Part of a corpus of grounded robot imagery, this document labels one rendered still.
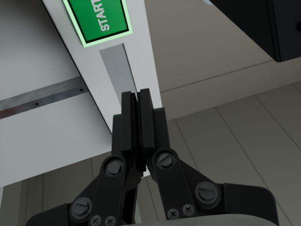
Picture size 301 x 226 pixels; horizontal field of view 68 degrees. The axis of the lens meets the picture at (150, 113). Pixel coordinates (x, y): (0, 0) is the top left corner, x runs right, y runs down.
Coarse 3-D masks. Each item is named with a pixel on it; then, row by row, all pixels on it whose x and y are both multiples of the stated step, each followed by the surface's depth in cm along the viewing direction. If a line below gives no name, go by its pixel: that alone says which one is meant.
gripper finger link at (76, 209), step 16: (128, 96) 12; (128, 112) 12; (112, 128) 12; (128, 128) 11; (112, 144) 11; (128, 144) 10; (128, 160) 11; (144, 160) 13; (128, 176) 10; (128, 192) 11; (80, 208) 10; (80, 224) 9
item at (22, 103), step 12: (60, 84) 43; (72, 84) 43; (84, 84) 42; (24, 96) 43; (36, 96) 42; (48, 96) 42; (60, 96) 43; (72, 96) 43; (0, 108) 42; (12, 108) 41; (24, 108) 42
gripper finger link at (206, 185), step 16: (144, 96) 12; (144, 112) 11; (160, 112) 12; (144, 128) 11; (160, 128) 12; (144, 144) 10; (160, 144) 11; (192, 176) 10; (192, 192) 9; (208, 192) 9; (208, 208) 9
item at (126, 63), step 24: (48, 0) 20; (120, 0) 22; (72, 24) 23; (144, 24) 25; (72, 48) 24; (96, 48) 25; (120, 48) 27; (144, 48) 27; (96, 72) 28; (120, 72) 29; (144, 72) 30; (96, 96) 30; (120, 96) 32
